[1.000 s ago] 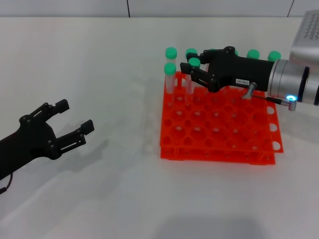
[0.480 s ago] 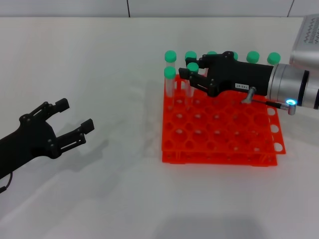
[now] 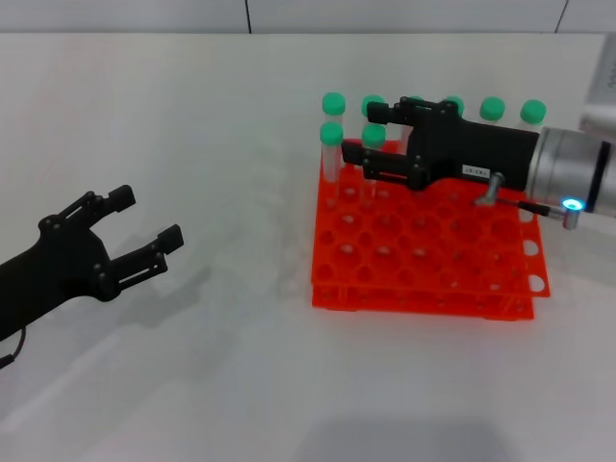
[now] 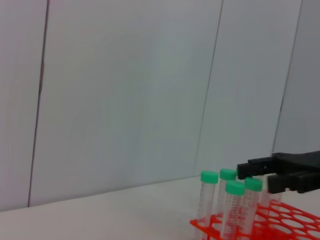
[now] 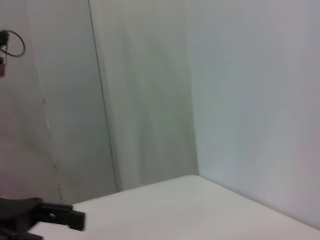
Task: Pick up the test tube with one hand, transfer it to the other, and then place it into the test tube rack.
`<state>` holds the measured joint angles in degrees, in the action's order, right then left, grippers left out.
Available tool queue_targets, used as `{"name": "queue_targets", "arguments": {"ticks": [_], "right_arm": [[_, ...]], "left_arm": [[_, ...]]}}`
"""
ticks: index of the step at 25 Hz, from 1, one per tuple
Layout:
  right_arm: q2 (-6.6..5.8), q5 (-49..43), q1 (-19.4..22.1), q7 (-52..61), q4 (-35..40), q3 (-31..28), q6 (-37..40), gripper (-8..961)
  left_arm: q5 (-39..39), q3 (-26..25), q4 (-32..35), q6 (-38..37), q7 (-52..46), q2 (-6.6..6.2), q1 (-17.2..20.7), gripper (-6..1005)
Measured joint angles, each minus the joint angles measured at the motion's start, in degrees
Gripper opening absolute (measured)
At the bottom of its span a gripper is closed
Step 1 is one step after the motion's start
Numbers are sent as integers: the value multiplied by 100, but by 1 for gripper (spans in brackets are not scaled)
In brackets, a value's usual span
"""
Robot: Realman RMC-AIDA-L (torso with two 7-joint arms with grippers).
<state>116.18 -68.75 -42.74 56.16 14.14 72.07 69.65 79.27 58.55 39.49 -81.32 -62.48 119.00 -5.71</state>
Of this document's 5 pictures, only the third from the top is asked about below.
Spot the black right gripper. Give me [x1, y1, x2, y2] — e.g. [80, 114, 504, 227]
[340, 95, 541, 193]

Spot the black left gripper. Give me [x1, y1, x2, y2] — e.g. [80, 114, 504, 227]
[0, 184, 186, 341]

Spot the orange test tube rack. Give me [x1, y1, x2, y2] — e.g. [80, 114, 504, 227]
[310, 138, 552, 321]

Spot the silver cable connector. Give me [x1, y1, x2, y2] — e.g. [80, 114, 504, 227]
[474, 171, 506, 208]

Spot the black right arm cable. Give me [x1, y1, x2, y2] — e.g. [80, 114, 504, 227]
[495, 196, 555, 216]

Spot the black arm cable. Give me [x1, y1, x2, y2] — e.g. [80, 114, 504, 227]
[0, 330, 26, 371]
[495, 196, 555, 216]

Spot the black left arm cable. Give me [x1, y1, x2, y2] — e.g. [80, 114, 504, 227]
[0, 330, 26, 371]

